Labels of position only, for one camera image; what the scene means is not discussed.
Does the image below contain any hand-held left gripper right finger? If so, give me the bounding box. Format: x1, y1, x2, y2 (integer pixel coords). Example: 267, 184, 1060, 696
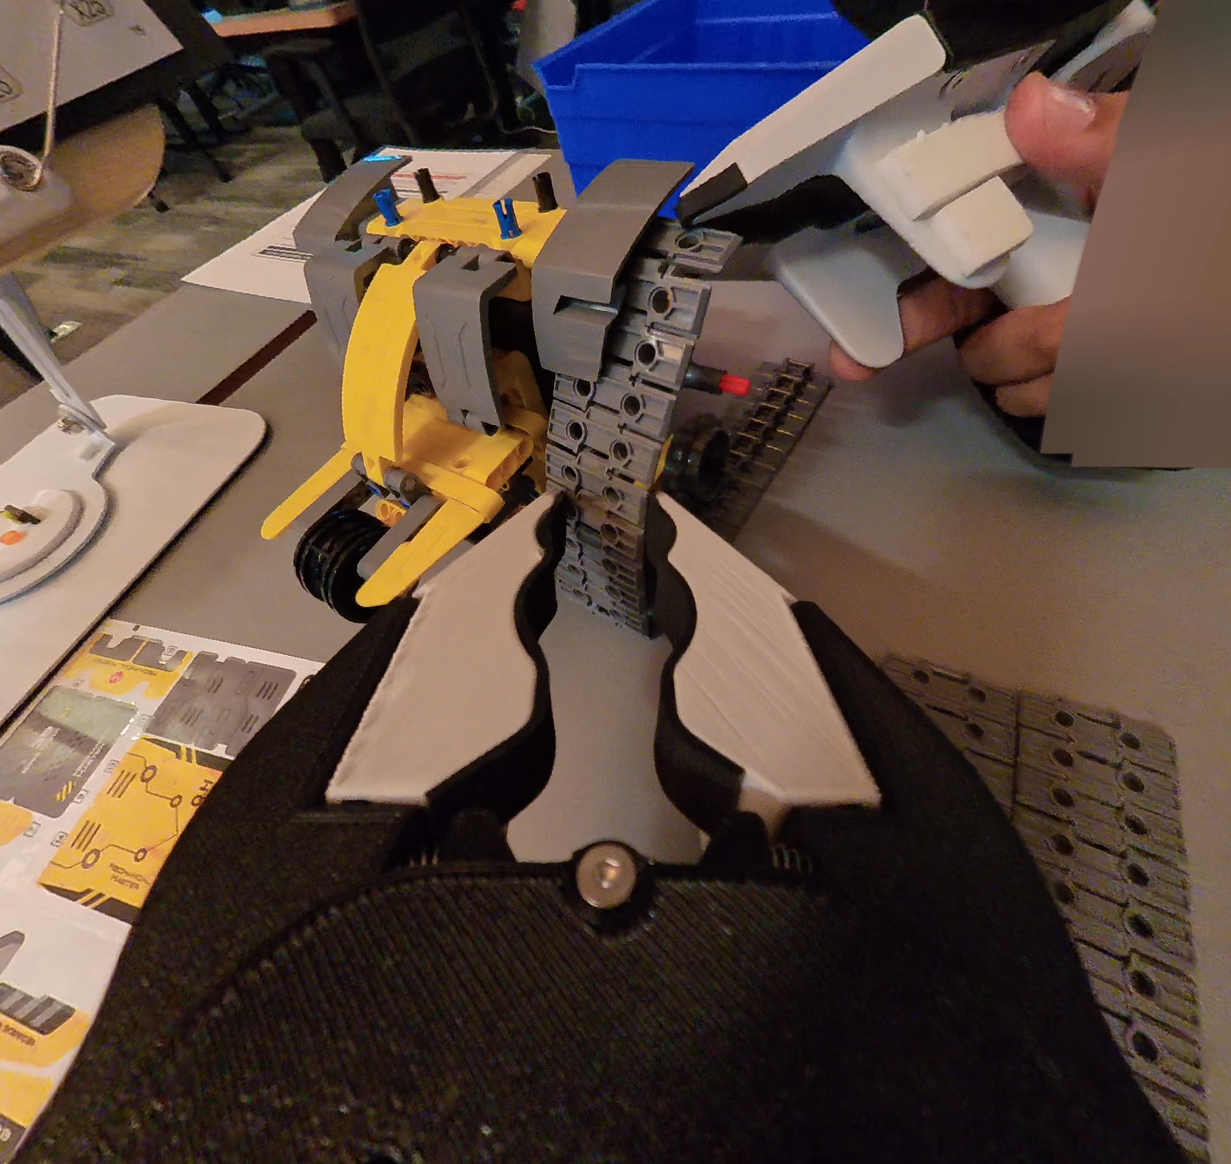
657, 496, 881, 845

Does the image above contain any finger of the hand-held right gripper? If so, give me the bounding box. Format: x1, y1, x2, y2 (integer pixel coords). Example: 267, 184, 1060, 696
676, 16, 953, 236
768, 220, 930, 370

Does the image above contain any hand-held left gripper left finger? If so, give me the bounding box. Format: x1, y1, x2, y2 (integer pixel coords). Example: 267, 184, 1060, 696
326, 492, 571, 807

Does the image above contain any long grey tread link chain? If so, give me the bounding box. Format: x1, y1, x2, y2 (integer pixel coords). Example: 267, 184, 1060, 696
542, 226, 833, 637

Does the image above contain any yellow black toy vehicle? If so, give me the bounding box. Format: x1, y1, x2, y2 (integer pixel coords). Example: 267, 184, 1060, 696
261, 159, 753, 628

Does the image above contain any large grey tread link mat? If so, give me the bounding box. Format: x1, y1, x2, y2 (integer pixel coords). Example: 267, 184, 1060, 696
879, 654, 1211, 1161

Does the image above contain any person's right hand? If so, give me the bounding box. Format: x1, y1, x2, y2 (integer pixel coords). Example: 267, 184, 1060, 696
827, 75, 1127, 417

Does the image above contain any blue plastic bin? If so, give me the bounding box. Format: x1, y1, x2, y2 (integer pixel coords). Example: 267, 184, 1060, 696
531, 0, 871, 196

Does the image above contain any hanging white paper sheet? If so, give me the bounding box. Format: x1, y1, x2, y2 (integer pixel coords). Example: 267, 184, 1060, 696
523, 0, 577, 94

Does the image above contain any yellow printed sticker sheet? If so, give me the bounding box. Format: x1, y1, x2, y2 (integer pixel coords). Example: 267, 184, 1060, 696
0, 618, 323, 1147

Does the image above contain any white book stand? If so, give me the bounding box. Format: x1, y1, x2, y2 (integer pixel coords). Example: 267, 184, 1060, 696
0, 0, 269, 723

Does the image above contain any black office chair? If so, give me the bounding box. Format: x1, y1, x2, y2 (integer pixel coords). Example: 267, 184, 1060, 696
260, 0, 500, 186

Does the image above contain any printed white paper sheet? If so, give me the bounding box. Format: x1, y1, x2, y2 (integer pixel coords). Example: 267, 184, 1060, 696
183, 148, 550, 305

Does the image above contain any wooden top office desk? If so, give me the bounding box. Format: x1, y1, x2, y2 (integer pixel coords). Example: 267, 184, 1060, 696
206, 0, 359, 39

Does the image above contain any toy instruction booklet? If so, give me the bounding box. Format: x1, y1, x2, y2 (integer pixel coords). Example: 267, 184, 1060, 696
0, 0, 185, 133

